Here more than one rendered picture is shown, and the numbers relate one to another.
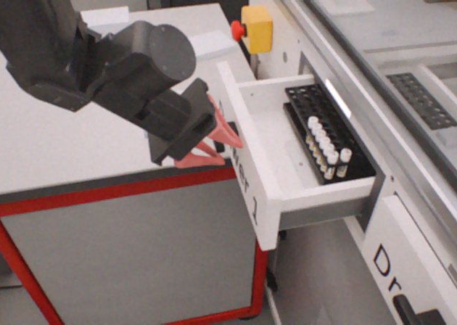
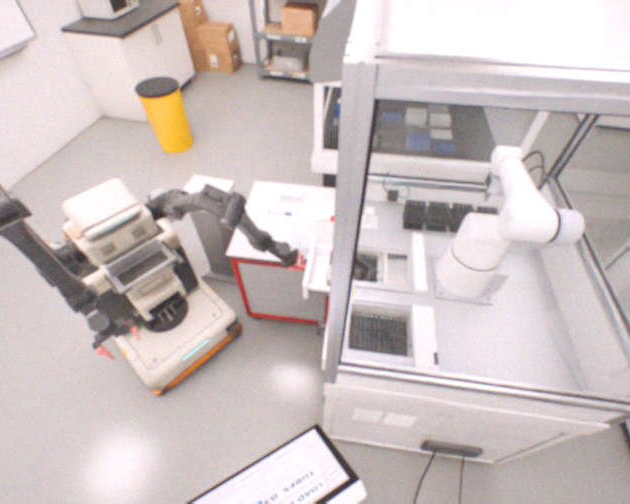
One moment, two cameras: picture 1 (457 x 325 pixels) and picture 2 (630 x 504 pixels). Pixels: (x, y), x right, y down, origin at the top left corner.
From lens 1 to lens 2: 104 cm
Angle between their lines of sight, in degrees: 15
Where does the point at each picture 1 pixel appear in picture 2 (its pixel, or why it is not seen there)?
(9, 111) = not seen: hidden behind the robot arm
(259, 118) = (323, 256)
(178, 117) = (287, 258)
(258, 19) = not seen: hidden behind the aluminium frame
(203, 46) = (326, 214)
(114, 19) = (296, 193)
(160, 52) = (281, 248)
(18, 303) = (233, 290)
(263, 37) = not seen: hidden behind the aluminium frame
